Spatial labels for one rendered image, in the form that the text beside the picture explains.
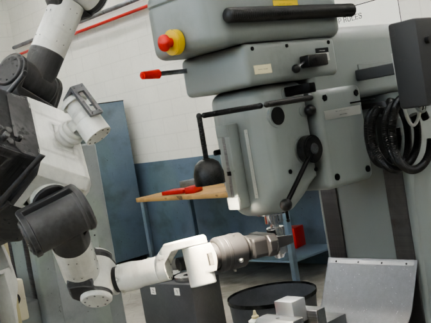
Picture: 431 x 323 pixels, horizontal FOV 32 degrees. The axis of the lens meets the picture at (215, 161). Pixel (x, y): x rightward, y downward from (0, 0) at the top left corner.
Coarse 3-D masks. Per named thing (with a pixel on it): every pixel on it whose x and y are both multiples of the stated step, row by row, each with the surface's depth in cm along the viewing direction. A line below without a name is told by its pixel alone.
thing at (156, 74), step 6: (144, 72) 183; (150, 72) 184; (156, 72) 185; (162, 72) 187; (168, 72) 188; (174, 72) 189; (180, 72) 191; (186, 72) 192; (144, 78) 183; (150, 78) 184; (156, 78) 186
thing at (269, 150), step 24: (216, 96) 193; (240, 96) 185; (264, 96) 183; (216, 120) 192; (240, 120) 186; (264, 120) 183; (288, 120) 187; (264, 144) 183; (288, 144) 187; (264, 168) 184; (288, 168) 186; (312, 168) 192; (264, 192) 185; (288, 192) 187
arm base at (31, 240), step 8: (56, 192) 169; (64, 192) 168; (72, 192) 166; (80, 192) 164; (40, 200) 168; (48, 200) 167; (80, 200) 163; (24, 208) 166; (32, 208) 166; (88, 208) 162; (16, 216) 163; (88, 216) 163; (24, 224) 159; (88, 224) 164; (96, 224) 165; (24, 232) 159; (32, 232) 159; (32, 240) 159; (32, 248) 160; (40, 248) 160
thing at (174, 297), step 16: (176, 272) 227; (144, 288) 226; (160, 288) 222; (176, 288) 217; (192, 288) 213; (208, 288) 218; (144, 304) 227; (160, 304) 223; (176, 304) 218; (192, 304) 214; (208, 304) 218; (160, 320) 224; (176, 320) 219; (192, 320) 215; (208, 320) 217; (224, 320) 222
